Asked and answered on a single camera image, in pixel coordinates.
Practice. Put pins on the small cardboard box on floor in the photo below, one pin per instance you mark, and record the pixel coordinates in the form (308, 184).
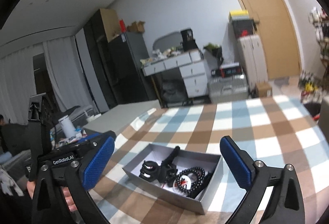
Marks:
(263, 90)

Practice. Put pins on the plaid bed blanket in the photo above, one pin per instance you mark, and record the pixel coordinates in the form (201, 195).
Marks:
(277, 130)

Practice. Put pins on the black refrigerator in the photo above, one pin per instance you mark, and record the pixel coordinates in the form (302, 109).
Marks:
(124, 55)

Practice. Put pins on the white upright suitcase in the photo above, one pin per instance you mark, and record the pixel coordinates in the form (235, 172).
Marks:
(252, 59)

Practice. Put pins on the long black hair claw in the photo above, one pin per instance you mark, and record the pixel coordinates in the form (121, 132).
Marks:
(169, 160)

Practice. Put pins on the silver suitcase lying flat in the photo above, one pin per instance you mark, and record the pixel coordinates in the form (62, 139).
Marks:
(228, 89)

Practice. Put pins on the stack of shoe boxes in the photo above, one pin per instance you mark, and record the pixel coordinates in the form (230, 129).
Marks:
(242, 23)

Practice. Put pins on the white round flag badge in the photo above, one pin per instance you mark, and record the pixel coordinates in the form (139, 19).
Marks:
(185, 182)

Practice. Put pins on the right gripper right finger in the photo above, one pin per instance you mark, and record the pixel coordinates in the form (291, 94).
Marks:
(238, 161)

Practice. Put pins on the small black hair claw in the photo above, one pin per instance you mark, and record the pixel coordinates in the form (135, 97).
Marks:
(168, 175)

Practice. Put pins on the white bottle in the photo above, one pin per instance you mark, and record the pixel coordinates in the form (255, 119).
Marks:
(67, 126)

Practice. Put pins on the wooden door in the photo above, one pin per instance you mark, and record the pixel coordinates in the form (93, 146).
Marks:
(275, 28)

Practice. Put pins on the white dressing table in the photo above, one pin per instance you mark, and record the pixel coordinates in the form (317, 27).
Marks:
(179, 79)

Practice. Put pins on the grey open cardboard box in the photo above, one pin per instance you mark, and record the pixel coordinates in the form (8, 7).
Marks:
(208, 169)

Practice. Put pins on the black red box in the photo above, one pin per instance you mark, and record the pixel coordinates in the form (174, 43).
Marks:
(227, 70)

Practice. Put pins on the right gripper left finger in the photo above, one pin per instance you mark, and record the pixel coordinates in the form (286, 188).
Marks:
(94, 162)

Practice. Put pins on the white curtain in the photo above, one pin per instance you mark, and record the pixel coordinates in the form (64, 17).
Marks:
(52, 67)

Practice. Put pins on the large black hair claw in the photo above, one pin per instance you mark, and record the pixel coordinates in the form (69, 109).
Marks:
(150, 171)

